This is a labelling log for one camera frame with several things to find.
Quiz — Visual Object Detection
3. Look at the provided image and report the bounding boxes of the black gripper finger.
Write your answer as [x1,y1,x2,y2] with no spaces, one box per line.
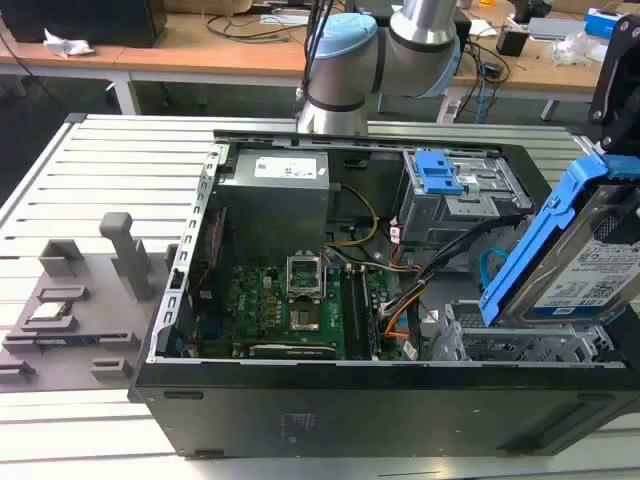
[587,15,632,154]

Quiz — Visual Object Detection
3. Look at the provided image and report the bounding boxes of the hard disk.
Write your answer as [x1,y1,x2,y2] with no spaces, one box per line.
[478,154,640,330]

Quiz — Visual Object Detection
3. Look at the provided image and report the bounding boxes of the metal disk bay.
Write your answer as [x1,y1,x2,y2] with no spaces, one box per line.
[428,299,629,369]

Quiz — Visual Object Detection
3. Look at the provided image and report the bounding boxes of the RAM slot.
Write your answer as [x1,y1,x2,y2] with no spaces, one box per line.
[344,264,377,359]

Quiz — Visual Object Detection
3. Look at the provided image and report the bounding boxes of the clear plastic bag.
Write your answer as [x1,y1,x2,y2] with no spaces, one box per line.
[550,30,610,65]

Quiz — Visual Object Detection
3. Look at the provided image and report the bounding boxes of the blue cardboard box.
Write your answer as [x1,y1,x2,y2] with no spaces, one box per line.
[583,6,623,35]

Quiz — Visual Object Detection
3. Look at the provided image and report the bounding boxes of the grey flat device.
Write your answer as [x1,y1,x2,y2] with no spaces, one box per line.
[526,16,587,40]

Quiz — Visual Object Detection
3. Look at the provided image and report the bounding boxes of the small black box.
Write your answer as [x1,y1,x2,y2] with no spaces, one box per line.
[495,26,529,57]

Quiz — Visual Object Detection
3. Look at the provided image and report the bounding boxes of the blue drive cage latch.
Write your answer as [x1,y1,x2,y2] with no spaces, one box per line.
[413,149,464,196]

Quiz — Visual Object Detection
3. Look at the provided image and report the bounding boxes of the metal drive cage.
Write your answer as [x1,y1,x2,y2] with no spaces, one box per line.
[398,148,535,254]

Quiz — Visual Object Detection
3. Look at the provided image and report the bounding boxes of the grey power supply unit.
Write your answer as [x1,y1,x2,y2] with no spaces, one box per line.
[216,147,332,254]

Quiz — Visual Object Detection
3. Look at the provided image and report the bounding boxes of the CPU socket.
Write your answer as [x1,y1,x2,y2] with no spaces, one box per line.
[284,247,327,303]

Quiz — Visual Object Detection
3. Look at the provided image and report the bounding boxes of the wooden desk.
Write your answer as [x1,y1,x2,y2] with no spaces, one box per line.
[0,9,640,124]

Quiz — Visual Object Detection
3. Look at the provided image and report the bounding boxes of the black open PC case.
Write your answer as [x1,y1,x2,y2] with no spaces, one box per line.
[126,128,640,459]

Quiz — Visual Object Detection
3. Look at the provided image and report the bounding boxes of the black graphics card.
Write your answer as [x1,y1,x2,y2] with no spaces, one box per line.
[248,342,337,360]

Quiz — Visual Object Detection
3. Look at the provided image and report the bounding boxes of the green motherboard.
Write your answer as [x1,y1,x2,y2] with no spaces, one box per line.
[193,233,404,362]

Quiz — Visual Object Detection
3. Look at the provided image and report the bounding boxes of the large black box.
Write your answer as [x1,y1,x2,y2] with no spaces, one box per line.
[0,0,169,49]

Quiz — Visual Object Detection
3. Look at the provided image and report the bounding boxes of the crumpled white paper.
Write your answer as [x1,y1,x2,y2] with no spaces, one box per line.
[42,27,96,57]

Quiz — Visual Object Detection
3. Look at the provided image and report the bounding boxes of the grey parts rack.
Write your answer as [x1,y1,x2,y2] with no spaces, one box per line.
[0,211,182,392]

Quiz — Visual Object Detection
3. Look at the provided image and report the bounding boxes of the silver CPU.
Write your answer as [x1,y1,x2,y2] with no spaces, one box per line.
[29,301,69,322]

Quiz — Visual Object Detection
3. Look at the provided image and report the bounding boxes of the blue disk wire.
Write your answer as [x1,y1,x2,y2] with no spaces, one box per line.
[478,246,507,293]

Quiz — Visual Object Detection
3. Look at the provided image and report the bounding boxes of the black disk wire bundle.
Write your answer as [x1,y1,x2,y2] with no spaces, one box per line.
[378,219,506,321]

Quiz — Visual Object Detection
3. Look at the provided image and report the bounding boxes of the yellow power wires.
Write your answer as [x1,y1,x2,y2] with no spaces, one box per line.
[323,183,379,249]

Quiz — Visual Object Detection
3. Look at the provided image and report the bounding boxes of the orange wire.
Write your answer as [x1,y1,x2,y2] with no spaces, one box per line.
[383,298,417,343]

